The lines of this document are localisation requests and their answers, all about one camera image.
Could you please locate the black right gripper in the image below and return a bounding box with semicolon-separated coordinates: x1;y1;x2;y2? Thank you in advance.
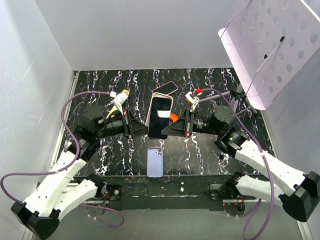
160;108;223;138

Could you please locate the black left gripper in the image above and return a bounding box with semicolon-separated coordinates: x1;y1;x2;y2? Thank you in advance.
95;108;152;139

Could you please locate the phone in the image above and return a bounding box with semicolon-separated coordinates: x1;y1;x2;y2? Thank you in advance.
151;81;179;95
146;92;173;140

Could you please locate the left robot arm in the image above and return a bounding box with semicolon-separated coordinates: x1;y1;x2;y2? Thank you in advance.
11;105;148;240

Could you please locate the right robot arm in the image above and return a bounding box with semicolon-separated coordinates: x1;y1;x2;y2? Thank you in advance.
161;105;320;222

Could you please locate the orange curved pipe piece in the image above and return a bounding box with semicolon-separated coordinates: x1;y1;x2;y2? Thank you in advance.
169;113;179;123

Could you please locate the white music stand tripod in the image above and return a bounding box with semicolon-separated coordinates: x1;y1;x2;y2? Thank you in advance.
199;83;258;119

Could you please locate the white perforated stand tray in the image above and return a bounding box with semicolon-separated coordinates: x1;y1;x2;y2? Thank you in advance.
218;0;320;110

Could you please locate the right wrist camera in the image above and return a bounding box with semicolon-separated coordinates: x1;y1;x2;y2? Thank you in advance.
185;88;203;113

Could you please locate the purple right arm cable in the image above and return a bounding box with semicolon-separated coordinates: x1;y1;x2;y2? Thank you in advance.
199;87;273;240

